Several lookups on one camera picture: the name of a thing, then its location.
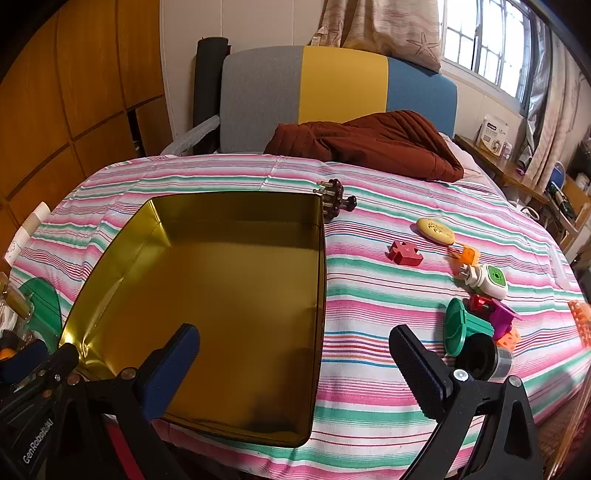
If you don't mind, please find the white printed cardboard box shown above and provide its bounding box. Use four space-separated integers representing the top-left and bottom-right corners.
475 114 509 158

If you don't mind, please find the wooden bedside desk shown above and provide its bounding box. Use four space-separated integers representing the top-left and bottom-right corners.
455 134 591 259

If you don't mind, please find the grey yellow blue headboard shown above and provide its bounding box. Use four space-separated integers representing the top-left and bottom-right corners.
219 45 459 154

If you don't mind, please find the red plastic cross block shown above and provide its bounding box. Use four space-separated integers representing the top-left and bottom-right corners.
387 240 424 267

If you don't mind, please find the white corrugated hose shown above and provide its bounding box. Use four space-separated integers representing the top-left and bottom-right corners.
159 115 222 158

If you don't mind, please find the dark brown knobbed massager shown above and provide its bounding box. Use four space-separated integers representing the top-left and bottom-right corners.
314 179 358 223

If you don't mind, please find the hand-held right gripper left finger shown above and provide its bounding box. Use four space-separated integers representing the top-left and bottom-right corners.
67 323 201 480

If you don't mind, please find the wooden wardrobe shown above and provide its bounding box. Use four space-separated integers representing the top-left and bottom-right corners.
0 9 174 259

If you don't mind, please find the white and green plug-in device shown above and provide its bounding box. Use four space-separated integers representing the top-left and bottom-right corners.
457 264 509 300

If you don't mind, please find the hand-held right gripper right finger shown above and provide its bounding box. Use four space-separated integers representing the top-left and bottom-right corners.
389 324 546 480

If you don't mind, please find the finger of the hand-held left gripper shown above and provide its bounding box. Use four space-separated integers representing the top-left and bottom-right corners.
0 340 81 398

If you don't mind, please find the beige starfish print curtain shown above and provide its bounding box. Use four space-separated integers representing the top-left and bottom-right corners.
308 0 444 72

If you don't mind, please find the pink green striped blanket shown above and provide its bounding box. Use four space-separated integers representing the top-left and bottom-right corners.
9 154 585 480

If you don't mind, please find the yellow oval perforated device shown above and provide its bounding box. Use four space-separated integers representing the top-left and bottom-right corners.
416 217 456 245

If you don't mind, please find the gold tin box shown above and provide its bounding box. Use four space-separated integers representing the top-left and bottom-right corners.
59 191 328 448

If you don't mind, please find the black round container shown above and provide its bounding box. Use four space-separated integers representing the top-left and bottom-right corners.
455 332 514 383

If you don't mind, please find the brown quilted jacket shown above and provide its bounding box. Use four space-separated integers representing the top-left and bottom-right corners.
264 110 465 182

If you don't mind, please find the beige and silver curtain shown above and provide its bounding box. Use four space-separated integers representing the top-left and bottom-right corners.
519 28 591 204

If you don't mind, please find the orange plastic rack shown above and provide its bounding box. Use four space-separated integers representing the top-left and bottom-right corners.
567 300 591 352

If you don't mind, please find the pale pink pillow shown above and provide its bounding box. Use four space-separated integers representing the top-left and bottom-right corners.
438 133 495 185

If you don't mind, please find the magenta plastic piece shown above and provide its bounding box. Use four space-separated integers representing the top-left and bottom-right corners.
489 299 523 337

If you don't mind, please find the barred window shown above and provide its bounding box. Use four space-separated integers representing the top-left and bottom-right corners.
441 0 541 104

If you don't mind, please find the green plastic funnel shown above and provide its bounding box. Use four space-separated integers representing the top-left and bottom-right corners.
444 298 495 357

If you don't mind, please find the green round plastic item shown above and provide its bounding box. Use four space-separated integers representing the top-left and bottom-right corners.
17 277 63 340

